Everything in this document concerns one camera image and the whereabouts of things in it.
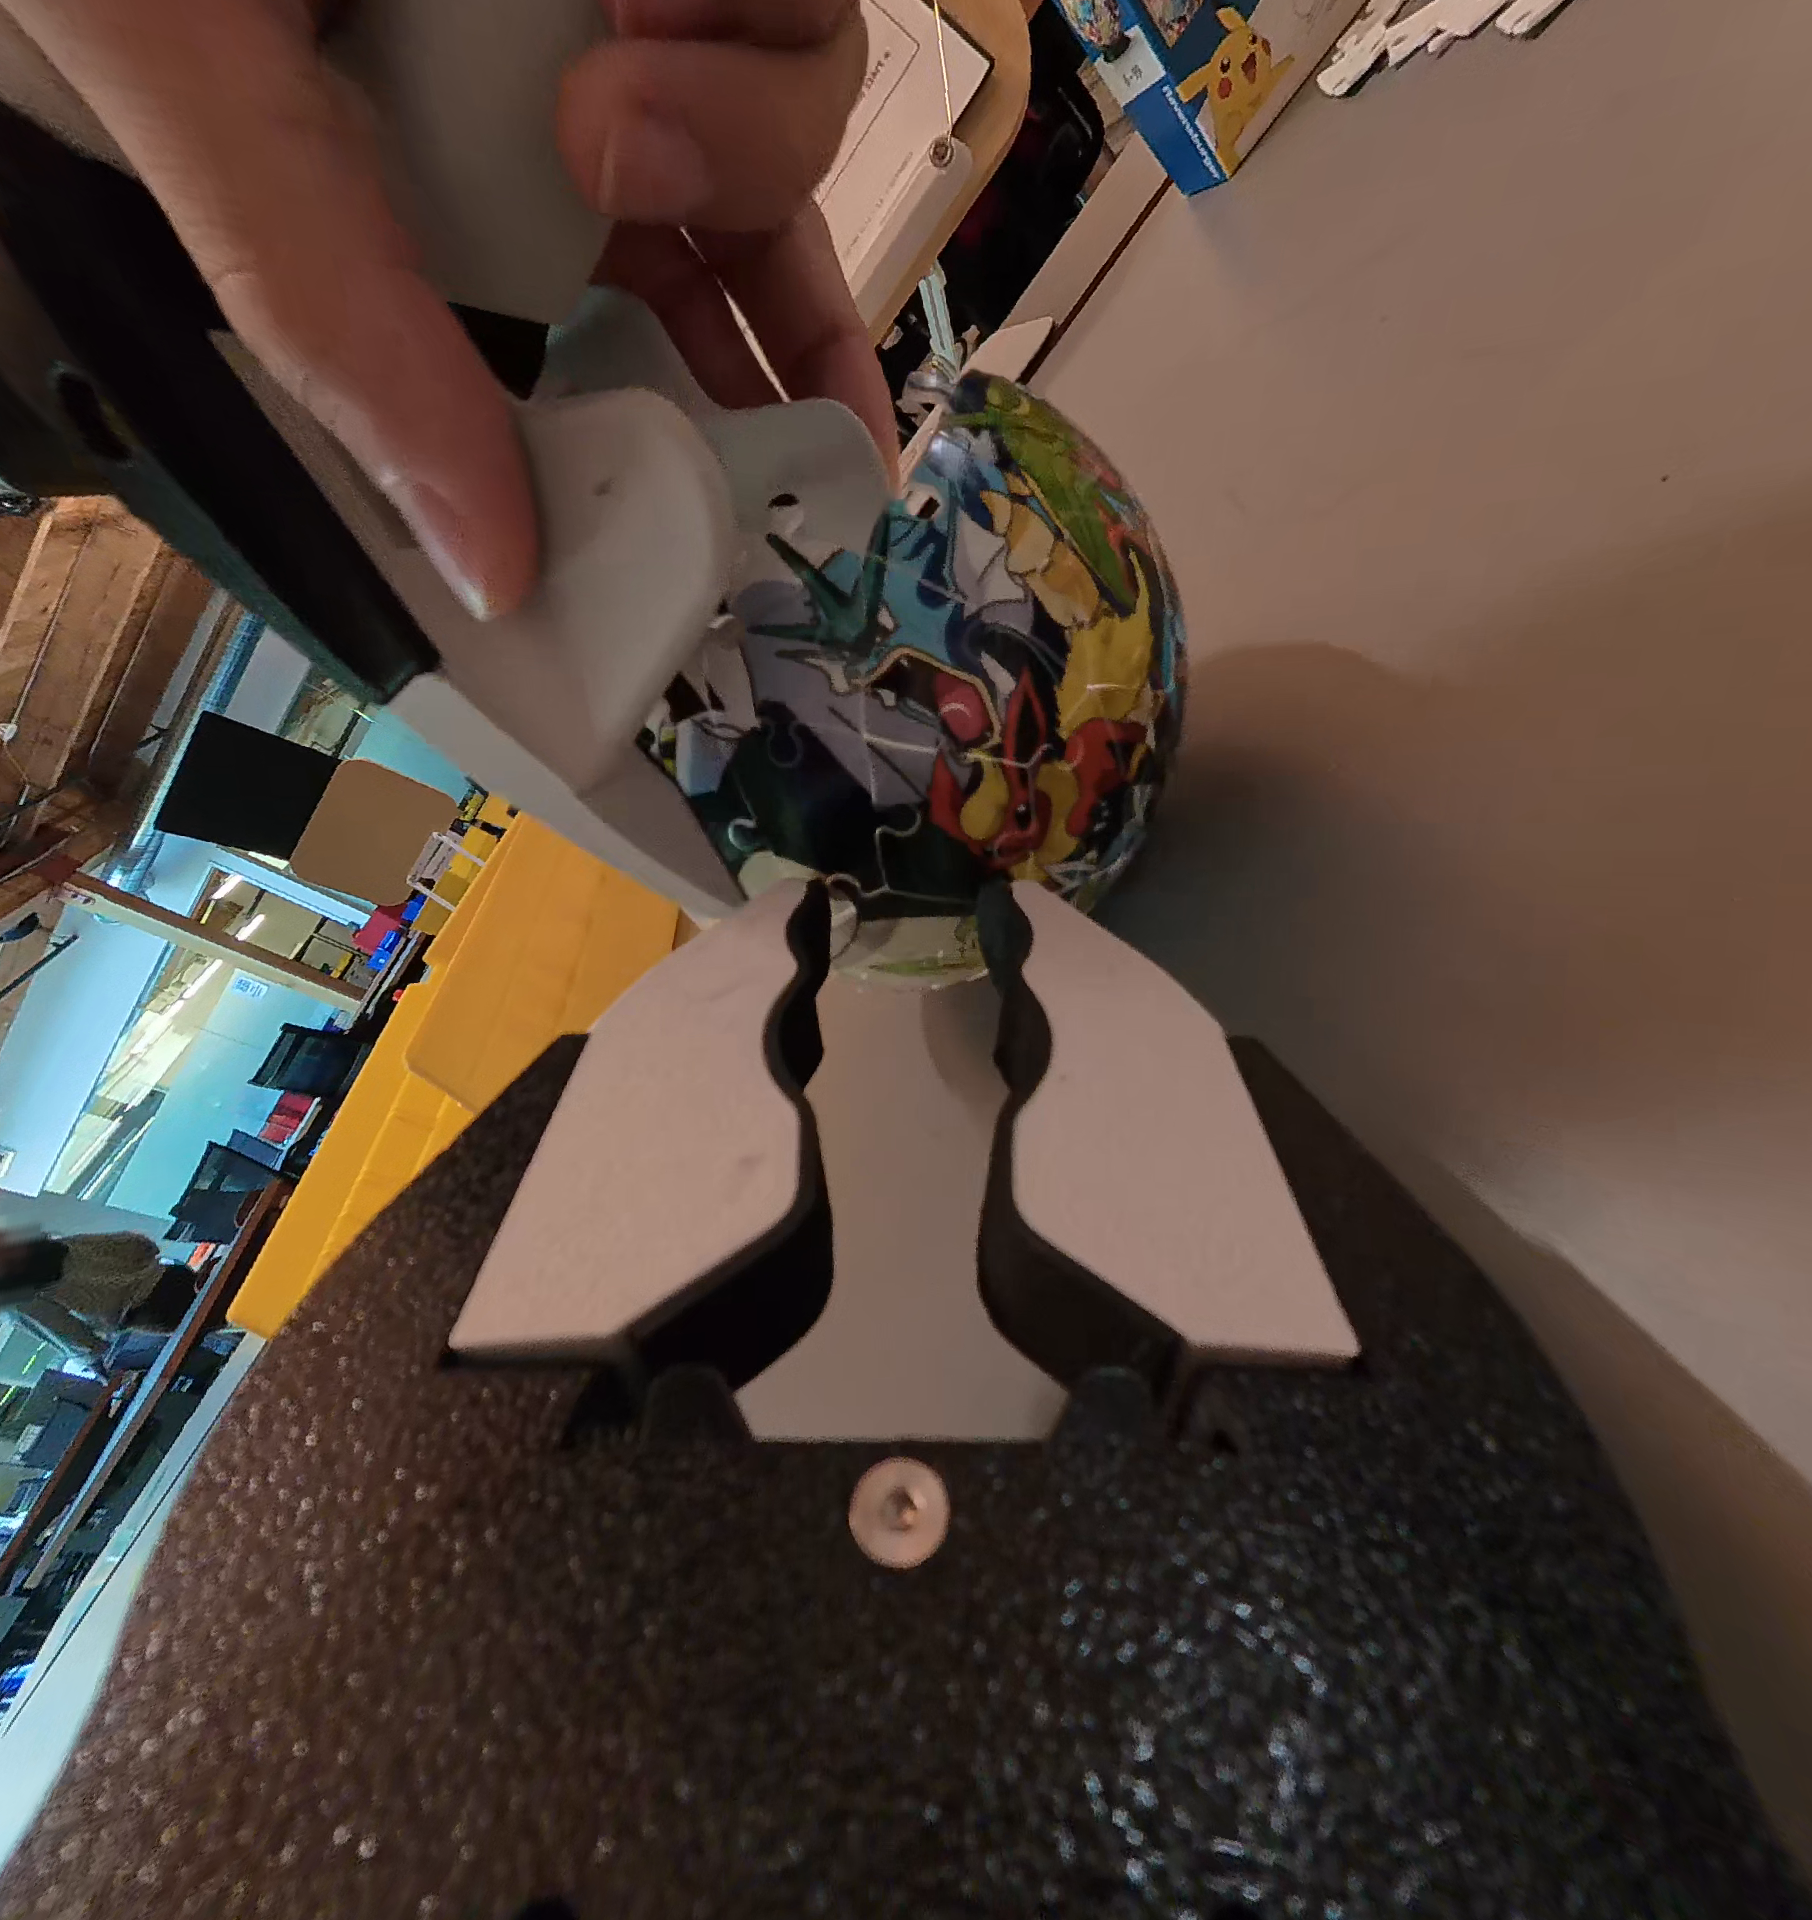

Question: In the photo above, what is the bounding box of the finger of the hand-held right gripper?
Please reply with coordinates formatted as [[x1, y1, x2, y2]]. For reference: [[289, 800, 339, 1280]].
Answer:
[[391, 668, 746, 924], [696, 394, 907, 529]]

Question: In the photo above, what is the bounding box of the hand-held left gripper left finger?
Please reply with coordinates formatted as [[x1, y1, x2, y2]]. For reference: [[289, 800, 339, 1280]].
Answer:
[[444, 882, 836, 1379]]

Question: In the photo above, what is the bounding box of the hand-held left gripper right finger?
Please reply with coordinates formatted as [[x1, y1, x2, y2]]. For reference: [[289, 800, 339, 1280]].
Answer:
[[978, 882, 1367, 1381]]

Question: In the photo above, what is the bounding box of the colourful cartoon puzzle ball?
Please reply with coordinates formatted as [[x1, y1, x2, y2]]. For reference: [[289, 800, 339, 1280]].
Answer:
[[637, 372, 1194, 984]]

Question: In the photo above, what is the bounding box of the blue puzzle box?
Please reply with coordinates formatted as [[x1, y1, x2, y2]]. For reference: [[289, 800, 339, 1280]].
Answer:
[[1073, 0, 1297, 200]]

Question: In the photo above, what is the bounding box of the pale puzzle pieces cluster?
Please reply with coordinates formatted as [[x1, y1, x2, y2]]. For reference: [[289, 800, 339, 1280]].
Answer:
[[1313, 0, 1575, 102]]

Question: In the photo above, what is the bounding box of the person's right hand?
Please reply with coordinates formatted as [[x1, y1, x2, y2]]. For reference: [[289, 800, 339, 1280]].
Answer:
[[6, 0, 907, 619]]

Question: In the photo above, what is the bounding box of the yellow plastic bin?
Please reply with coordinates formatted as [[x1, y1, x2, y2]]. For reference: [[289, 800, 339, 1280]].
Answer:
[[227, 813, 701, 1339]]

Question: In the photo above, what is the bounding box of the black flat panel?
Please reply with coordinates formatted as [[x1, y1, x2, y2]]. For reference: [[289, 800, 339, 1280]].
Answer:
[[152, 711, 341, 860]]

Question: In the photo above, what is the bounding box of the brown cardboard board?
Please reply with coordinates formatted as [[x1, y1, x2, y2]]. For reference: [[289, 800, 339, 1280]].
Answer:
[[289, 760, 467, 912]]

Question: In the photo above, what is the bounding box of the white paper sign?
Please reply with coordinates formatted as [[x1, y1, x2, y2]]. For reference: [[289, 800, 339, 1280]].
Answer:
[[811, 0, 998, 293]]

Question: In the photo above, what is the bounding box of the black storage crate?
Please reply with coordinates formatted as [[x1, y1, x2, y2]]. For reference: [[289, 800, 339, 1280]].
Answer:
[[251, 1021, 372, 1098]]

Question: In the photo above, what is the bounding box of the wooden board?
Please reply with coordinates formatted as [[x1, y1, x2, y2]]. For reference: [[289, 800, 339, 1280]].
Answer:
[[807, 0, 1035, 349]]

